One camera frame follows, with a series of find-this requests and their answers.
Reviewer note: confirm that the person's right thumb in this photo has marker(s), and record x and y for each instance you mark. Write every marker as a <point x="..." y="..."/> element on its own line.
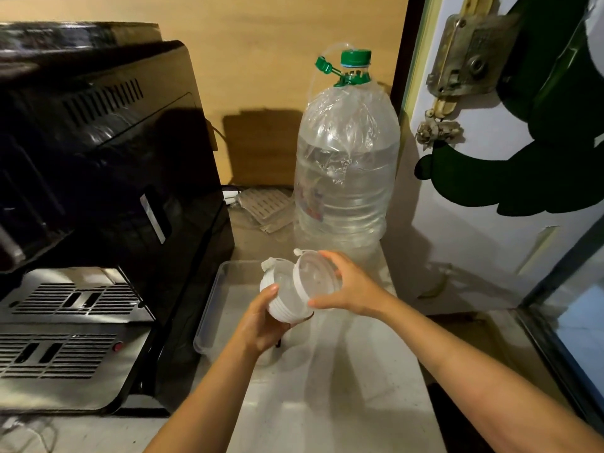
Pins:
<point x="324" y="300"/>

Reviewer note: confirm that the clear plastic tray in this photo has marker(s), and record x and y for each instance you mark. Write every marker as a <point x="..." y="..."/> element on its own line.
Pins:
<point x="222" y="311"/>

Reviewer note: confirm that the person's right hand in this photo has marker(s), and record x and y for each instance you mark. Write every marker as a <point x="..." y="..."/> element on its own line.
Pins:
<point x="351" y="287"/>

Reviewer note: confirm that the green bottle cap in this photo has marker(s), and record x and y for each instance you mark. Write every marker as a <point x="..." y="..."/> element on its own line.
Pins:
<point x="356" y="57"/>

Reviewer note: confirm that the metal drip tray grille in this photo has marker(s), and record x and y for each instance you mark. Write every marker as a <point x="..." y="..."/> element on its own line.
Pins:
<point x="56" y="334"/>

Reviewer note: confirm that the black coffee machine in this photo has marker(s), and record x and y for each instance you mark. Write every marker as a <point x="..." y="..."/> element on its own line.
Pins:
<point x="94" y="183"/>

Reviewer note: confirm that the person's right forearm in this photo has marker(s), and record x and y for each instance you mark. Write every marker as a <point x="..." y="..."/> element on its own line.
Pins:
<point x="481" y="377"/>

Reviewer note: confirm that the person's left forearm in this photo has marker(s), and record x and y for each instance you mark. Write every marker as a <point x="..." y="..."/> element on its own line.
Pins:
<point x="207" y="400"/>

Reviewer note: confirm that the brass door lock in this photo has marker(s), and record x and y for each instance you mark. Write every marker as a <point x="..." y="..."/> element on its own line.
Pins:
<point x="469" y="56"/>

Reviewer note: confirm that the person's left hand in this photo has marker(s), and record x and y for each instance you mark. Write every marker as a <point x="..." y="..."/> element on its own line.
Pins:
<point x="257" y="328"/>

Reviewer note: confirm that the white plastic cup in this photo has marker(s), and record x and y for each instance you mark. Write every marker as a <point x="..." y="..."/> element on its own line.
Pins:
<point x="283" y="297"/>

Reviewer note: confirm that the person's left thumb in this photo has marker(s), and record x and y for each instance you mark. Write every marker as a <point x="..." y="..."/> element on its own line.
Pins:
<point x="264" y="301"/>

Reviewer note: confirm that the clear round plastic lid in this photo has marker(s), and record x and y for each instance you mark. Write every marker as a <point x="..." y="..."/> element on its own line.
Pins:
<point x="314" y="278"/>

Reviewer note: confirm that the large clear water bottle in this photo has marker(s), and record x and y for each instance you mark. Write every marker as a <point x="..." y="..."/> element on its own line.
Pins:
<point x="347" y="169"/>

